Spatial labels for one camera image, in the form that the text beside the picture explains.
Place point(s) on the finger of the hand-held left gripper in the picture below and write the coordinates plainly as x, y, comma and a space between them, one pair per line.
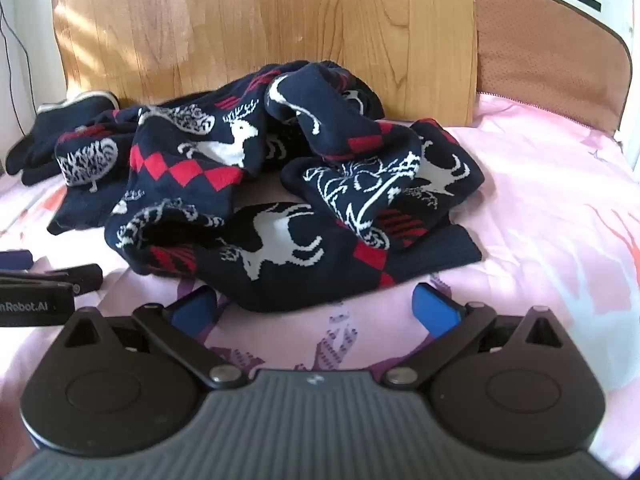
75, 277
14, 259

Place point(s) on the brown perforated cushion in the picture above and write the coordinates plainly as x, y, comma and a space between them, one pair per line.
545, 55

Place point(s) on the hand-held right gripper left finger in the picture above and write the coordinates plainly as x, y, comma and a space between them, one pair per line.
192, 311

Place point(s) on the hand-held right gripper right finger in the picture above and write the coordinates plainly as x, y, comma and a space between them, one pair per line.
434, 310

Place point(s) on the wooden headboard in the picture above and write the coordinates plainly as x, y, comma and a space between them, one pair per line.
265, 30

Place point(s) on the navy reindeer knit sweater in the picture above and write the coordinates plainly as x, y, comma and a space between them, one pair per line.
280, 175

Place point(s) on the pink printed bedsheet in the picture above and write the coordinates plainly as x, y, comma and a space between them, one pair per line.
550, 240

